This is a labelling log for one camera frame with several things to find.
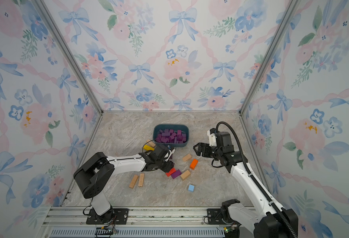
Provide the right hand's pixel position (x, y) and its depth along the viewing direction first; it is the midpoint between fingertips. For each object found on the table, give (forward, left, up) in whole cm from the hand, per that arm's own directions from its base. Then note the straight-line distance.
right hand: (200, 139), depth 81 cm
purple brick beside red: (-12, +13, -18) cm, 26 cm away
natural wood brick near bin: (+9, +31, -18) cm, 37 cm away
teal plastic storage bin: (+15, +13, -16) cm, 25 cm away
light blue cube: (-20, +5, -17) cm, 27 cm away
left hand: (-6, +16, -17) cm, 24 cm away
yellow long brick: (+5, +32, -17) cm, 36 cm away
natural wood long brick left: (-17, +37, -17) cm, 44 cm away
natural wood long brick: (-18, +33, -17) cm, 41 cm away
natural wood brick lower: (-13, +8, -17) cm, 23 cm away
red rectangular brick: (-12, +16, -16) cm, 25 cm away
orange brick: (-6, +3, -18) cm, 19 cm away
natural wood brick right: (-1, +7, -19) cm, 20 cm away
